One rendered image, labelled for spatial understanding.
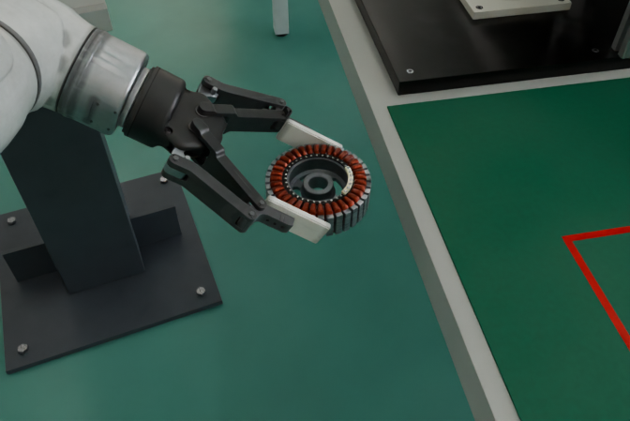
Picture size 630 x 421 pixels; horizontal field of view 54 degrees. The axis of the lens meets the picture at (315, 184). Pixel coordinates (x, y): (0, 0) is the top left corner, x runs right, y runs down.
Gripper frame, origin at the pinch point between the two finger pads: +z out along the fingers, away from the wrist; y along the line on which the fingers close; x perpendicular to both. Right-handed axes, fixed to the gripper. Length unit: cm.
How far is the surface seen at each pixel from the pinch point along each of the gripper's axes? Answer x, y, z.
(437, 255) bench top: 4.3, 6.1, 12.7
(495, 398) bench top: 6.5, 20.7, 16.8
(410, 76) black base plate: 4.7, -20.9, 8.4
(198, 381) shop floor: -80, -14, 14
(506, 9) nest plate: 12.1, -37.3, 19.5
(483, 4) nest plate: 10.7, -38.3, 16.6
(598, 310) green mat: 11.6, 10.9, 25.6
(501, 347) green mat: 7.1, 15.9, 17.4
